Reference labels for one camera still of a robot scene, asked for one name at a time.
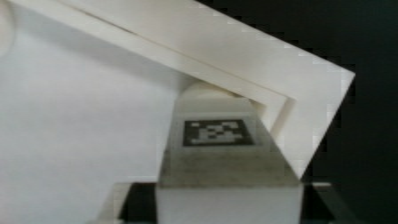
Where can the white leg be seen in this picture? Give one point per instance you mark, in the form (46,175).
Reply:
(227,183)

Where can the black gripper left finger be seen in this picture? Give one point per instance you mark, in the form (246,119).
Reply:
(131,204)

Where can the white U-shaped fence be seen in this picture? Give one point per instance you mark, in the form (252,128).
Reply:
(206,44)

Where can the white square tabletop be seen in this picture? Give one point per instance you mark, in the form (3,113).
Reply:
(87,104)

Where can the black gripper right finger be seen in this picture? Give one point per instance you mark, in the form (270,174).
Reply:
(325,207)

